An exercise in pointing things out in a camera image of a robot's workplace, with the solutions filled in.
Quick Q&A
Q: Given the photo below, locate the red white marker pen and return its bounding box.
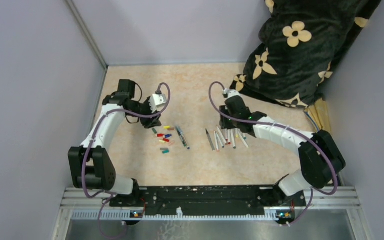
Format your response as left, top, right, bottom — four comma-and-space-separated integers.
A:
213, 131, 220, 153

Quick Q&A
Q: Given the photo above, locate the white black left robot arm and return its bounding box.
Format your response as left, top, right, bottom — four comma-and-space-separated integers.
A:
68, 79, 172, 207

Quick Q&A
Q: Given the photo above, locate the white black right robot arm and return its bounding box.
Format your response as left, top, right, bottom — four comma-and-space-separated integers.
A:
217, 96, 346, 206

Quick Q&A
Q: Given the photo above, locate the dark grey marker pen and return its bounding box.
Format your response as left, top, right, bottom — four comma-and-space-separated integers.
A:
175, 126, 187, 147

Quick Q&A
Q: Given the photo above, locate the clear blue long-nib marker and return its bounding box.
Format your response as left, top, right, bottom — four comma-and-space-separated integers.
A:
177, 126, 190, 150

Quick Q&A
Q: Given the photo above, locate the yellow cloth bag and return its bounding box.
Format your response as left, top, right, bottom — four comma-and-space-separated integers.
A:
304, 98, 332, 134

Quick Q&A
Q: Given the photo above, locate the black floral blanket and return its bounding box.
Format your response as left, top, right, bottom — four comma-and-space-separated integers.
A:
230, 0, 380, 109

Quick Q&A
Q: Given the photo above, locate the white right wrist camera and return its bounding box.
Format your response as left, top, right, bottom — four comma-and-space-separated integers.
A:
222, 88, 241, 99

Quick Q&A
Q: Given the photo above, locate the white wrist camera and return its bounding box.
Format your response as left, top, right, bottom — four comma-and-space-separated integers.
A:
222, 88, 241, 99
149, 93, 167, 114

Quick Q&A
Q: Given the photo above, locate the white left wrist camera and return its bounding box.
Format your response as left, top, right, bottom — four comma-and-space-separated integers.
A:
149, 93, 167, 114

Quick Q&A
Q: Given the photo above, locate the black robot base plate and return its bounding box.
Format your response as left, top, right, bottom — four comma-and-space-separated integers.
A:
109, 185, 307, 217

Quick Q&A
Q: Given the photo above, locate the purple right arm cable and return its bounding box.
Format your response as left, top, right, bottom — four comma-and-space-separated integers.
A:
208, 81, 339, 227

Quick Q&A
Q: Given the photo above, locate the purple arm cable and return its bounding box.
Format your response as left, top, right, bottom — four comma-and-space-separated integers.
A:
208, 81, 339, 227
81, 82, 172, 240

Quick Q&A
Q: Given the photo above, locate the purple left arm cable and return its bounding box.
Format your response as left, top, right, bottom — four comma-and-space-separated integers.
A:
81, 82, 172, 240

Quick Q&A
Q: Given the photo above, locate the aluminium frame rail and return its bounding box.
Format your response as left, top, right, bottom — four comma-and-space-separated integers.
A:
60, 186, 360, 225

